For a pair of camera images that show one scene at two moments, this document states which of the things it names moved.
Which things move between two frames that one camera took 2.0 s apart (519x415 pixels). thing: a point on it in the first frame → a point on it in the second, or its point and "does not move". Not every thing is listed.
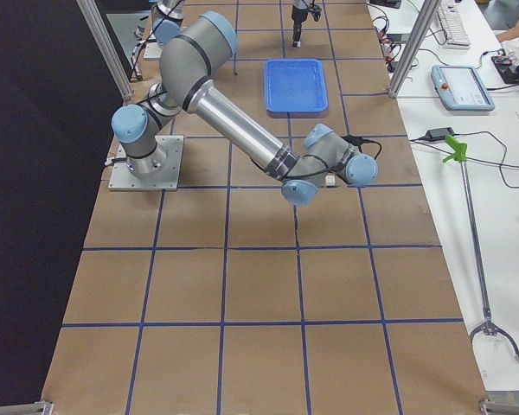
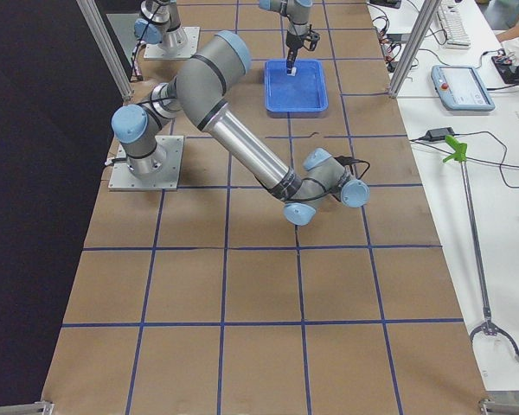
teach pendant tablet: [461, 88] does not move
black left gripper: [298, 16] → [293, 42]
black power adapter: [438, 134] does not move
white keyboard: [453, 25] does not move
